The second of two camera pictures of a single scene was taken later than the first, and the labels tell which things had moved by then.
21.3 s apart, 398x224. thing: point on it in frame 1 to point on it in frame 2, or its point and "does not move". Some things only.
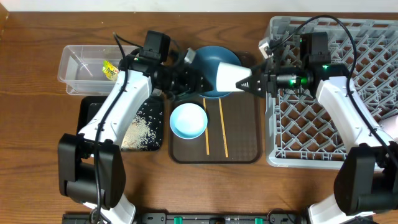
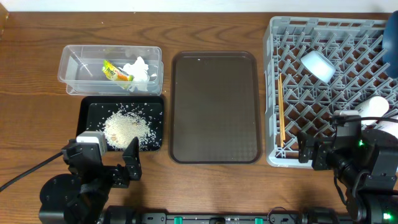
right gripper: [268, 80] to [323, 148]
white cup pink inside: [390, 124] does not move
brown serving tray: [233, 135] does not move
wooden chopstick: [223, 129] to [282, 103]
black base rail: [190, 218] does not move
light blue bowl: [188, 121] to [319, 65]
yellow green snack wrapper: [111, 71] does not move
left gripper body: [193, 82] to [104, 171]
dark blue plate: [207, 60] to [390, 45]
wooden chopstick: [206, 128] to [280, 112]
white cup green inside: [228, 74] to [375, 106]
